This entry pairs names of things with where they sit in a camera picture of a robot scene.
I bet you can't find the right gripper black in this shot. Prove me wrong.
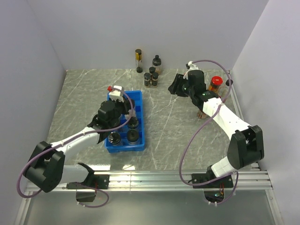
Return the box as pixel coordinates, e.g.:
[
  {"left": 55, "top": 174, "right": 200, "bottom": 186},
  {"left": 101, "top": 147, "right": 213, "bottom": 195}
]
[{"left": 168, "top": 74, "right": 195, "bottom": 98}]

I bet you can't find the black cap bottle front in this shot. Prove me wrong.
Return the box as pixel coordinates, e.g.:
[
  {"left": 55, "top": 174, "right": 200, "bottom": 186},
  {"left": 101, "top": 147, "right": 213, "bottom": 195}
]
[{"left": 127, "top": 116, "right": 139, "bottom": 129}]

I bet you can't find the knob lid jar white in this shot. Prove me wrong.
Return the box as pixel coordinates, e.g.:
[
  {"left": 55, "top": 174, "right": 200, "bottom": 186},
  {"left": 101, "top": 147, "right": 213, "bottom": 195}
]
[{"left": 127, "top": 129, "right": 140, "bottom": 145}]

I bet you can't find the shaker jar white powder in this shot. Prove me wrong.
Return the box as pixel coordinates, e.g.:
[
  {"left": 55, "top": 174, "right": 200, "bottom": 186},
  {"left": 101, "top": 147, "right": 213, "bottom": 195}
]
[{"left": 108, "top": 132, "right": 122, "bottom": 146}]

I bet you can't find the blue divided plastic bin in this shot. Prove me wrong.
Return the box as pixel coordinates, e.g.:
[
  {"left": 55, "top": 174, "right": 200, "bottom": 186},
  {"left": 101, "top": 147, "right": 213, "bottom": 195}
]
[{"left": 104, "top": 90, "right": 145, "bottom": 153}]

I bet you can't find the red lid jar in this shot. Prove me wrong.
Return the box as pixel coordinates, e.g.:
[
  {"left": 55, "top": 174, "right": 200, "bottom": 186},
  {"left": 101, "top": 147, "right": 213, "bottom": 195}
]
[{"left": 208, "top": 76, "right": 223, "bottom": 94}]

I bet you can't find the tall clear sauce bottle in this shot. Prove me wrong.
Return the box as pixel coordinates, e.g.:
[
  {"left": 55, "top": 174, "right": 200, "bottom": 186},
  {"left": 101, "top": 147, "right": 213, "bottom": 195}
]
[{"left": 218, "top": 79, "right": 233, "bottom": 98}]

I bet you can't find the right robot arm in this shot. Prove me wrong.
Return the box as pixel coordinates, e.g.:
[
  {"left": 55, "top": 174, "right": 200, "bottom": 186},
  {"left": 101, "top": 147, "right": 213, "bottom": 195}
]
[{"left": 168, "top": 70, "right": 264, "bottom": 187}]

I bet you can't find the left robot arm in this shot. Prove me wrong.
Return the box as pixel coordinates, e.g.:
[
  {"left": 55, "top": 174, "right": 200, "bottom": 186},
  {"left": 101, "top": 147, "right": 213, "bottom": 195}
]
[{"left": 22, "top": 98, "right": 135, "bottom": 193}]

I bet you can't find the small spice jar right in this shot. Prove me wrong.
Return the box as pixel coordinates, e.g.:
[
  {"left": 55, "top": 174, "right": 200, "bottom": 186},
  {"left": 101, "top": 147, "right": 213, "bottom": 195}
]
[{"left": 151, "top": 72, "right": 159, "bottom": 87}]

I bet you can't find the small spice jar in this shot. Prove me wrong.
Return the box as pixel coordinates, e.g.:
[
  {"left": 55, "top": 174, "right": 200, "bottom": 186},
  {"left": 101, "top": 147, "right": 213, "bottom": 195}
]
[
  {"left": 144, "top": 73, "right": 151, "bottom": 87},
  {"left": 151, "top": 72, "right": 159, "bottom": 87},
  {"left": 149, "top": 67, "right": 156, "bottom": 74}
]

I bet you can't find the small spice jar back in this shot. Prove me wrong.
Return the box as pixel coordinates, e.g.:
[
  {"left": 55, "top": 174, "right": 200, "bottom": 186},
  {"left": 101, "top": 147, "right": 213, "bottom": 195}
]
[{"left": 149, "top": 67, "right": 156, "bottom": 74}]

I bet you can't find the white lid spice jar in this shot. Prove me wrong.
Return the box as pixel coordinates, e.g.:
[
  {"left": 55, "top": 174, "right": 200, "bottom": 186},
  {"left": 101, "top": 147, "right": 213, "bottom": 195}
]
[{"left": 197, "top": 110, "right": 207, "bottom": 119}]

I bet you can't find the small spice jar left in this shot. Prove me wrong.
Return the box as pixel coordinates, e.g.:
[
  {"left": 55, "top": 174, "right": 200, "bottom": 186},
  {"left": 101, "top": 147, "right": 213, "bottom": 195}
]
[{"left": 144, "top": 73, "right": 151, "bottom": 87}]

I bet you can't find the tall yellow black grinder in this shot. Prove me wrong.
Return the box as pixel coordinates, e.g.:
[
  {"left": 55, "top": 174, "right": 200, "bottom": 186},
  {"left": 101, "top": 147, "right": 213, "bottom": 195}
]
[{"left": 135, "top": 49, "right": 143, "bottom": 73}]

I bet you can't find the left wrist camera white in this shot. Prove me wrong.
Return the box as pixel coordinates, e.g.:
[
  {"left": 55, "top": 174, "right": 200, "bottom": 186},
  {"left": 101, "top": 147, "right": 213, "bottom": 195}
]
[{"left": 107, "top": 85, "right": 124, "bottom": 102}]

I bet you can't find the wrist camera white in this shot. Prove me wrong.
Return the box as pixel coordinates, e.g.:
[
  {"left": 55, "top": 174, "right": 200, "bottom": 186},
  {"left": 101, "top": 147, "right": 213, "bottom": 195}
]
[
  {"left": 107, "top": 85, "right": 124, "bottom": 102},
  {"left": 184, "top": 61, "right": 199, "bottom": 75}
]

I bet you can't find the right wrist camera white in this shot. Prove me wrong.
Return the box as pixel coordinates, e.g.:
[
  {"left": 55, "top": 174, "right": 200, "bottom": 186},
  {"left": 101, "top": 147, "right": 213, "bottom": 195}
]
[{"left": 184, "top": 61, "right": 199, "bottom": 75}]

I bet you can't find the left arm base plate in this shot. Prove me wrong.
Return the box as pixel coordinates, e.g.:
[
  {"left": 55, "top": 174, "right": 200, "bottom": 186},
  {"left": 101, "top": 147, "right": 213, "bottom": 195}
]
[{"left": 66, "top": 174, "right": 110, "bottom": 189}]

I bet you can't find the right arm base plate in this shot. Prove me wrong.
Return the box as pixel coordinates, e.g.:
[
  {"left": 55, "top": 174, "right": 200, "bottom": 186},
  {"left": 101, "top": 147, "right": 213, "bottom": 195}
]
[{"left": 188, "top": 173, "right": 234, "bottom": 189}]

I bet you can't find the aluminium front rail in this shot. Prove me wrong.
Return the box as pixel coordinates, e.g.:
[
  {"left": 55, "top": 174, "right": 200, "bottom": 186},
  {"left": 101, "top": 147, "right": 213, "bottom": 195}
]
[{"left": 25, "top": 170, "right": 274, "bottom": 193}]

